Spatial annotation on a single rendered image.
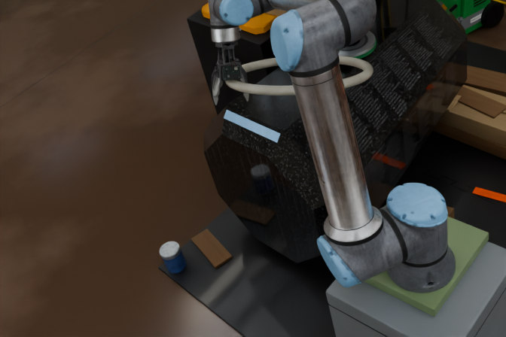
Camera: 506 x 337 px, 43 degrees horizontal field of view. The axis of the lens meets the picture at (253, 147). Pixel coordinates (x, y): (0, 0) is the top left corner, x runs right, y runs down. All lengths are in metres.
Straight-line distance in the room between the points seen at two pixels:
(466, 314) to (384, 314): 0.21
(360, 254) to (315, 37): 0.57
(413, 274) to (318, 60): 0.71
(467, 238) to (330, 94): 0.75
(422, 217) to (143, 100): 3.09
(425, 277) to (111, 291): 1.89
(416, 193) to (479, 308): 0.36
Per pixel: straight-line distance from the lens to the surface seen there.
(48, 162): 4.31
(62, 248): 3.67
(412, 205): 1.69
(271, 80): 2.79
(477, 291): 1.90
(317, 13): 1.36
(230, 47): 2.02
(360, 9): 1.40
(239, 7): 1.89
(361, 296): 1.89
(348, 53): 2.76
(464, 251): 1.94
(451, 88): 3.20
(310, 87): 1.39
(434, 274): 1.82
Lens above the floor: 2.38
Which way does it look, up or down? 39 degrees down
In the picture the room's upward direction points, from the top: 16 degrees counter-clockwise
